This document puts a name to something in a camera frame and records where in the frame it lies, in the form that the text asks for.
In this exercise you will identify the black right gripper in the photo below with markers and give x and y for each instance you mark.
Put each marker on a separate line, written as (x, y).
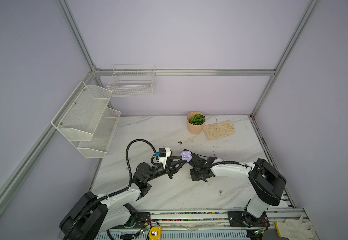
(199, 164)

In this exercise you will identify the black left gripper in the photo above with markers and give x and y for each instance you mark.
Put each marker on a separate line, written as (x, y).
(168, 169)

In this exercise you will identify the purple earbud charging case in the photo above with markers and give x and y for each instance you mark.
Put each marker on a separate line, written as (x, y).
(186, 156)

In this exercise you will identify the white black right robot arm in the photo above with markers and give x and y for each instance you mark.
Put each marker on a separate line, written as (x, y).
(267, 182)

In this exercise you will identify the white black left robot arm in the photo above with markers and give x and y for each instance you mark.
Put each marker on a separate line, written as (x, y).
(93, 214)

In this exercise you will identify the orange pot with green plant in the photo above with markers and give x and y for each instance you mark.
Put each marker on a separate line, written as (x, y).
(195, 122)

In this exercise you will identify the yellow tag box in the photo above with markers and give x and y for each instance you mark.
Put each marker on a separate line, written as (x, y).
(155, 233)

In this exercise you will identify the white mesh lower shelf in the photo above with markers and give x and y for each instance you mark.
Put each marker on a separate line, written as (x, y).
(98, 146)

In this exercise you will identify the white mesh shelf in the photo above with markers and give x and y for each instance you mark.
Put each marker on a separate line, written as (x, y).
(98, 146)
(79, 117)

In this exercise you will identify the white mesh upper shelf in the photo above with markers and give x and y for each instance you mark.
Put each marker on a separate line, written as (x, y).
(79, 117)

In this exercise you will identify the white glove yellow cuff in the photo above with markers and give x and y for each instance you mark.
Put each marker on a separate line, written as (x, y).
(295, 229)

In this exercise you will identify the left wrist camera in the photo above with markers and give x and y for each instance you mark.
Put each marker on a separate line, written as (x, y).
(163, 154)

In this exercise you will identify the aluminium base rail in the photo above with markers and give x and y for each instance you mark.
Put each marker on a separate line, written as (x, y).
(232, 219)

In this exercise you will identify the white wire basket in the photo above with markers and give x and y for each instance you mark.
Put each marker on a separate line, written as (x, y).
(133, 80)

